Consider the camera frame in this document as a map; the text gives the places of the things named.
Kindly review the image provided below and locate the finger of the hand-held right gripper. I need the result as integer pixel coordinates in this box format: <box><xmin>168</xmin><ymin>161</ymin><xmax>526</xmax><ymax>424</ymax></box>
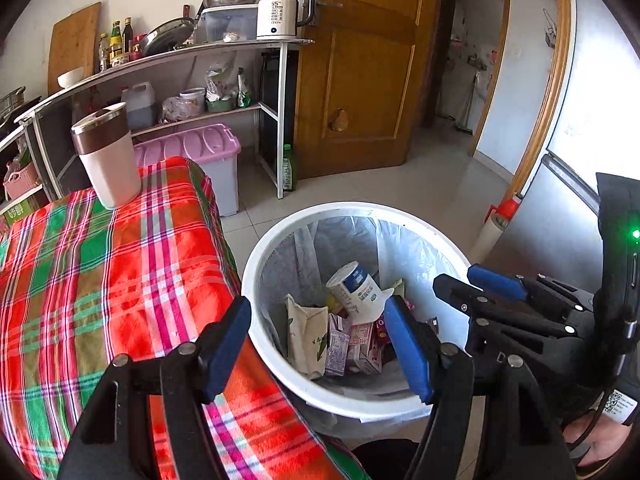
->
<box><xmin>467</xmin><ymin>263</ymin><xmax>595</xmax><ymax>320</ymax></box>
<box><xmin>432</xmin><ymin>273</ymin><xmax>578</xmax><ymax>341</ymax></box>

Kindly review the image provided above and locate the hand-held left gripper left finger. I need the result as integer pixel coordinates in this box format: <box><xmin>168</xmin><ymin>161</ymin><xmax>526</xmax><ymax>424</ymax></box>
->
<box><xmin>56</xmin><ymin>295</ymin><xmax>252</xmax><ymax>480</ymax></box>

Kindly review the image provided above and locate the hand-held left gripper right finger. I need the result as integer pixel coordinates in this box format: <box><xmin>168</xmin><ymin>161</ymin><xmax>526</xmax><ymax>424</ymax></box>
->
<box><xmin>383</xmin><ymin>294</ymin><xmax>576</xmax><ymax>480</ymax></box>

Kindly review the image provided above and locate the strawberry print milk carton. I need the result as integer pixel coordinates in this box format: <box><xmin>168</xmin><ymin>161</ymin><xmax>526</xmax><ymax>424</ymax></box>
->
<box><xmin>349</xmin><ymin>321</ymin><xmax>385</xmax><ymax>375</ymax></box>

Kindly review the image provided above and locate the white round waste bin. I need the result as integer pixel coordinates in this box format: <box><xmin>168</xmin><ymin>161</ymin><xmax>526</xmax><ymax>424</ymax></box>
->
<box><xmin>241</xmin><ymin>201</ymin><xmax>473</xmax><ymax>423</ymax></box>

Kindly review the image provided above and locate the cream paper bag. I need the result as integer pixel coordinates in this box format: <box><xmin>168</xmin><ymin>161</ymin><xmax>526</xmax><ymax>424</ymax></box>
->
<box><xmin>285</xmin><ymin>293</ymin><xmax>330</xmax><ymax>381</ymax></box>

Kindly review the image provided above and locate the white blue label yogurt cup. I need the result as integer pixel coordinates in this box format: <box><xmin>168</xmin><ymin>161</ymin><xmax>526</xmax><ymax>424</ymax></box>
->
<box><xmin>326</xmin><ymin>261</ymin><xmax>396</xmax><ymax>323</ymax></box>

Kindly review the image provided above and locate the person's right hand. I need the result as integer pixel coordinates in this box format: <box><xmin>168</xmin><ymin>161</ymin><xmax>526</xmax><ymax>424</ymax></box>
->
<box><xmin>565</xmin><ymin>412</ymin><xmax>640</xmax><ymax>475</ymax></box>

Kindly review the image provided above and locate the red green plaid tablecloth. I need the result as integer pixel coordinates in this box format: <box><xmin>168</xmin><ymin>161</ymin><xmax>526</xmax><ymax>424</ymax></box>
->
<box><xmin>0</xmin><ymin>156</ymin><xmax>371</xmax><ymax>480</ymax></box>

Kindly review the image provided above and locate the purple lidded storage box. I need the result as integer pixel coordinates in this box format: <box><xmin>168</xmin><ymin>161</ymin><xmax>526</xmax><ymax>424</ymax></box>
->
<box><xmin>132</xmin><ymin>122</ymin><xmax>242</xmax><ymax>217</ymax></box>

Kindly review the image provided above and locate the white brown lidded mug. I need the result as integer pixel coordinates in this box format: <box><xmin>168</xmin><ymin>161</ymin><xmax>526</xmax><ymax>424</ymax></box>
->
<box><xmin>70</xmin><ymin>102</ymin><xmax>142</xmax><ymax>211</ymax></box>

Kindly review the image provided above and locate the wooden door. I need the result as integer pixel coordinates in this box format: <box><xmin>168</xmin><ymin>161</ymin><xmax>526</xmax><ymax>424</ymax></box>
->
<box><xmin>292</xmin><ymin>0</ymin><xmax>443</xmax><ymax>179</ymax></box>

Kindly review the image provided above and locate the green cardboard box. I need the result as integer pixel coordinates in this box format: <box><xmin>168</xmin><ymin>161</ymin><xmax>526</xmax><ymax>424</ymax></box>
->
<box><xmin>2</xmin><ymin>200</ymin><xmax>38</xmax><ymax>226</ymax></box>

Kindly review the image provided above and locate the white lidded jar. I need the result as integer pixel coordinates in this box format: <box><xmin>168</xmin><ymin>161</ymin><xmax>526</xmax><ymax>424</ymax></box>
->
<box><xmin>179</xmin><ymin>87</ymin><xmax>207</xmax><ymax>115</ymax></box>

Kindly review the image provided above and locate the plastic jug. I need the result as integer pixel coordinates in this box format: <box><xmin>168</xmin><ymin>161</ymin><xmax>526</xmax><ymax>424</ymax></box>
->
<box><xmin>120</xmin><ymin>81</ymin><xmax>157</xmax><ymax>131</ymax></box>

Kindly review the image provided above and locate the green snack bag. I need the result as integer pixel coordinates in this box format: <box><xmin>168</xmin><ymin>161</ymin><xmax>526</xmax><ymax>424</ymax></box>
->
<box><xmin>236</xmin><ymin>67</ymin><xmax>253</xmax><ymax>109</ymax></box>

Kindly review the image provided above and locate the pink woven basket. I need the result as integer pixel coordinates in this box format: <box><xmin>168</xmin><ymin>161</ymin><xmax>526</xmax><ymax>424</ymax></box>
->
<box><xmin>2</xmin><ymin>161</ymin><xmax>41</xmax><ymax>200</ymax></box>

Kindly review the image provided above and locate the white plastic bag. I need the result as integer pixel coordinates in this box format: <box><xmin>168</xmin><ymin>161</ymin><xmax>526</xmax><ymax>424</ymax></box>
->
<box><xmin>205</xmin><ymin>55</ymin><xmax>238</xmax><ymax>102</ymax></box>

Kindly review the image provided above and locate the metal shelf rack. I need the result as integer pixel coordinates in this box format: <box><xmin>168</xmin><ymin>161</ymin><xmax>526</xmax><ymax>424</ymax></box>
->
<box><xmin>15</xmin><ymin>37</ymin><xmax>316</xmax><ymax>201</ymax></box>

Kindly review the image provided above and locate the white ceramic bowl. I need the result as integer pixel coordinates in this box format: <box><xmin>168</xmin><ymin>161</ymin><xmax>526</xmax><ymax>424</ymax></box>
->
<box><xmin>56</xmin><ymin>66</ymin><xmax>86</xmax><ymax>90</ymax></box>

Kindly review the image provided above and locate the steel frying pan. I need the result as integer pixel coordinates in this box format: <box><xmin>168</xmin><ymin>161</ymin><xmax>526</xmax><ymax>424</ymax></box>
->
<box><xmin>139</xmin><ymin>5</ymin><xmax>203</xmax><ymax>58</ymax></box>

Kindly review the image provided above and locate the clear plastic storage box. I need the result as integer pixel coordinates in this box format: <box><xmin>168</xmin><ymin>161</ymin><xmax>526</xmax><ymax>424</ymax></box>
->
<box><xmin>197</xmin><ymin>4</ymin><xmax>261</xmax><ymax>43</ymax></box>

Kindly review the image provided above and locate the steel steamer pot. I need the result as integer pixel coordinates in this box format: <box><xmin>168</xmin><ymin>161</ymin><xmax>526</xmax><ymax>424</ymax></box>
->
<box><xmin>0</xmin><ymin>86</ymin><xmax>27</xmax><ymax>116</ymax></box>

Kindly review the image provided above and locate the white electric kettle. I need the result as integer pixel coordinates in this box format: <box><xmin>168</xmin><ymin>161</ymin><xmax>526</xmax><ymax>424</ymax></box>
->
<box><xmin>256</xmin><ymin>0</ymin><xmax>317</xmax><ymax>41</ymax></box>

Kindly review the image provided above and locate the wooden cutting board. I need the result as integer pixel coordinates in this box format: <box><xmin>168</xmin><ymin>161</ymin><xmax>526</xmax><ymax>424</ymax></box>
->
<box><xmin>47</xmin><ymin>1</ymin><xmax>102</xmax><ymax>96</ymax></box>

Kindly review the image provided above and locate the white handled broom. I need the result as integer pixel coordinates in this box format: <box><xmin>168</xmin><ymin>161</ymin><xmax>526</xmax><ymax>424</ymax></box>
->
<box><xmin>454</xmin><ymin>82</ymin><xmax>475</xmax><ymax>135</ymax></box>

